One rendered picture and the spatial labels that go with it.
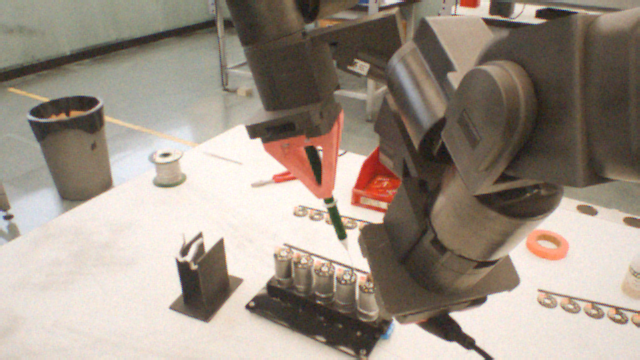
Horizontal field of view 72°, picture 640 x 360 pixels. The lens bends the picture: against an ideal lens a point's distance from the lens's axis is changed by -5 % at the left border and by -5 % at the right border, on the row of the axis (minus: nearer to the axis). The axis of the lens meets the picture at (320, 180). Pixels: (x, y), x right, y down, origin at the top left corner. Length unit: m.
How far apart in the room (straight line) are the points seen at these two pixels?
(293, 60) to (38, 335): 0.44
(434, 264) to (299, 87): 0.18
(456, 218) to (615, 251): 0.56
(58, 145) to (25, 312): 1.74
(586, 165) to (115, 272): 0.61
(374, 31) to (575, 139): 0.23
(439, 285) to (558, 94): 0.17
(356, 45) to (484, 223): 0.19
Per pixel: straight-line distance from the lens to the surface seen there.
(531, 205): 0.25
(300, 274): 0.55
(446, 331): 0.34
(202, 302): 0.60
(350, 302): 0.54
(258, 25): 0.39
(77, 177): 2.44
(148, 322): 0.60
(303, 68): 0.38
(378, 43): 0.38
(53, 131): 2.34
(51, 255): 0.76
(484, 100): 0.18
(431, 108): 0.27
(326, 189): 0.44
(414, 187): 0.29
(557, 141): 0.18
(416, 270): 0.31
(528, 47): 0.19
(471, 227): 0.25
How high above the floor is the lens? 1.16
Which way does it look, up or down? 29 degrees down
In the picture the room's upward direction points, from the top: straight up
